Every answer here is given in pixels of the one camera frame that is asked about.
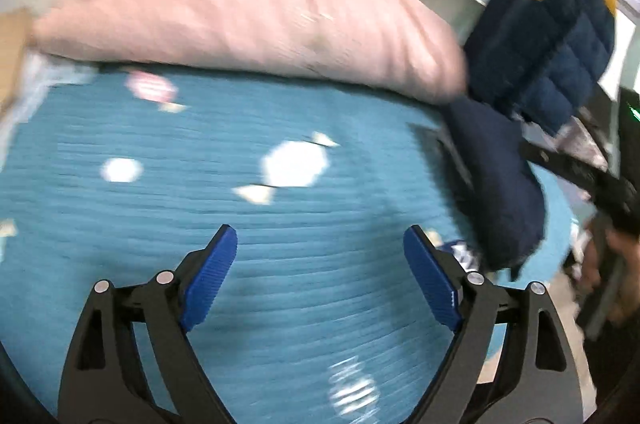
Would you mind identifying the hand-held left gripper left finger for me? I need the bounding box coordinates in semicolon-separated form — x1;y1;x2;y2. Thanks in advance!
57;224;238;424

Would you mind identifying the teal printed blanket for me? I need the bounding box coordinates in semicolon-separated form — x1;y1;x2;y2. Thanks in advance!
0;62;576;424

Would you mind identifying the person's right hand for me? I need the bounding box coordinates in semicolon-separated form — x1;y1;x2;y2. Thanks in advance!
577;217;640;325

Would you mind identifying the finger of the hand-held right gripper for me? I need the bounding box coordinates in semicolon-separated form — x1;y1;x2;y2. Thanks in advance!
517;137;621;205

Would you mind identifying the pink pillow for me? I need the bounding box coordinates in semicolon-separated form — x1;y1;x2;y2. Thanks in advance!
30;0;471;102

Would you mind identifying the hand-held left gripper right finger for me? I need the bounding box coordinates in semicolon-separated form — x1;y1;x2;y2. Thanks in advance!
402;224;585;424

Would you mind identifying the tan pillow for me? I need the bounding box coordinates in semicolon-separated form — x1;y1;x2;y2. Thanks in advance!
0;7;38;115

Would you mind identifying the person's right forearm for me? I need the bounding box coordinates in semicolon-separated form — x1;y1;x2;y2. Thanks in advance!
582;304;640;415

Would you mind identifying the navy puffer jacket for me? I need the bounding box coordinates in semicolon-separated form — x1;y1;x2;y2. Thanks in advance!
410;0;621;282

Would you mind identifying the light blue cloth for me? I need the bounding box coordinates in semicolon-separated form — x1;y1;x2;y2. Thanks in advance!
0;52;98;145

